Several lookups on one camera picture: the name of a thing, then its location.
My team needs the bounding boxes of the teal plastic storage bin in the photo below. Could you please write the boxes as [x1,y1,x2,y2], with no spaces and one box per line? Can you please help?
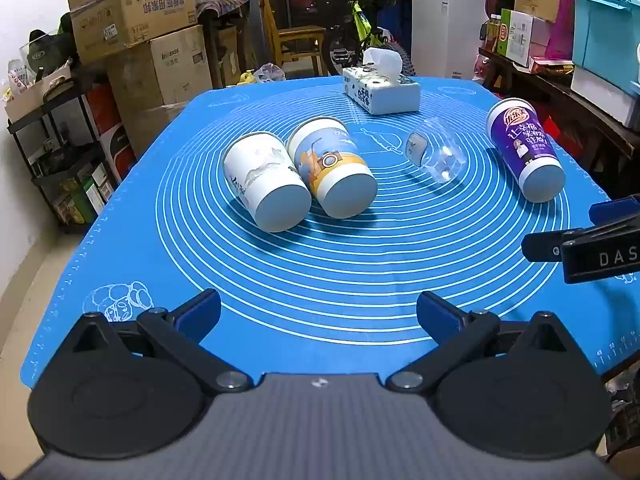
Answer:
[568,0,640,97]

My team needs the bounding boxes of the wooden chair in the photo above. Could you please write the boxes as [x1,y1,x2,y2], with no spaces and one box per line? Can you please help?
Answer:
[254,0,329,79]

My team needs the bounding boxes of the green white carton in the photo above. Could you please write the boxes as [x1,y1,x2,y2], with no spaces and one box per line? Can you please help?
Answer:
[497,8,537,69]

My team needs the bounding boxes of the white chest freezer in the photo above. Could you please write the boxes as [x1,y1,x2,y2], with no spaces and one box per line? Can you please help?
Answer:
[410,0,491,81]

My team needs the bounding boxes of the dark wooden side table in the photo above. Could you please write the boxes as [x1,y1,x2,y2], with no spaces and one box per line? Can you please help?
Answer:
[476,46,640,187]

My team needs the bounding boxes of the red box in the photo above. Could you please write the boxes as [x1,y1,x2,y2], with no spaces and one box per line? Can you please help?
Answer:
[82,82,137,182]

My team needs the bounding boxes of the dark green bag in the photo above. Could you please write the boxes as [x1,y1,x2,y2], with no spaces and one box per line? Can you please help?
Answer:
[27,12,82,82]

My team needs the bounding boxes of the white mountain print paper cup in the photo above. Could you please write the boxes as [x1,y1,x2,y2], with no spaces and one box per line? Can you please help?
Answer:
[222,132,313,233]

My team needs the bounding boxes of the black shelf rack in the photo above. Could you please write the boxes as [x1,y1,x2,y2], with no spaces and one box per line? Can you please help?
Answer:
[5,60,137,234]

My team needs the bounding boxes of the white tissue box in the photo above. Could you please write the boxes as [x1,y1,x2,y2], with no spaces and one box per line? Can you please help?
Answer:
[342,47,422,114]

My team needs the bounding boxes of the printed cardboard box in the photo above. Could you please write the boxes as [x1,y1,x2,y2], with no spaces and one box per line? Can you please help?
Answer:
[65,0,197,64]

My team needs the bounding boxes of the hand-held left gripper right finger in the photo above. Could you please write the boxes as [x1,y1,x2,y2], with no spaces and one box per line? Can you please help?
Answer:
[385,290,572,394]

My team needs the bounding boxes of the white storage box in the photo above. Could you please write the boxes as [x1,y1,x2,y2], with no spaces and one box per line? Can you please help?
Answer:
[570,65,640,129]

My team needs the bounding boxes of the large brown cardboard box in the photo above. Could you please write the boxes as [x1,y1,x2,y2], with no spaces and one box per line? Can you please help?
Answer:
[106,25,215,150]

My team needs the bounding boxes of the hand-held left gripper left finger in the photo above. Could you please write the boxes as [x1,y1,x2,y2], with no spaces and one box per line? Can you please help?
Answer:
[69,288,252,395]

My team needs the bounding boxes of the purple paper cup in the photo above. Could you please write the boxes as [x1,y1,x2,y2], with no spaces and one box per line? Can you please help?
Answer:
[485,97,567,204]

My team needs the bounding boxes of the pink bag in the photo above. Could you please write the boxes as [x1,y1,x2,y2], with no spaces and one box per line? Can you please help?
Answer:
[544,0,576,61]

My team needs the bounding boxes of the open small cardboard box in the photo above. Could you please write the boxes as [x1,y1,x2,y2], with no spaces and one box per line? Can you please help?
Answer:
[4,59,77,124]

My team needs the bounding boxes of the clear plastic cup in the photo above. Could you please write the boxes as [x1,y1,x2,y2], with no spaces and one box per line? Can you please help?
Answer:
[404,116,470,185]

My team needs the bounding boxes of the blue yellow camera print cup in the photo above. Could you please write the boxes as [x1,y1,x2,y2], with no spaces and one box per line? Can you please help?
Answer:
[286,117,378,220]

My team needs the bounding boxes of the green black bicycle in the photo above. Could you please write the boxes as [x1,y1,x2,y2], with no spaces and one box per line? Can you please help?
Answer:
[287,0,417,79]

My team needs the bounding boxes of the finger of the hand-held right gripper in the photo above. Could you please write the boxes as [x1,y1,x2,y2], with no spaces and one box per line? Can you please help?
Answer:
[521,228,583,263]
[588,198,640,225]

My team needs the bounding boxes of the blue silicone baking mat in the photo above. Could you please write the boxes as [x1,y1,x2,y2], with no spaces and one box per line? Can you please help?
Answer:
[20,76,640,391]

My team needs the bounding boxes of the crumpled plastic bag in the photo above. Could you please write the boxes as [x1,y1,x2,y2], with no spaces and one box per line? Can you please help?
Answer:
[254,62,287,84]

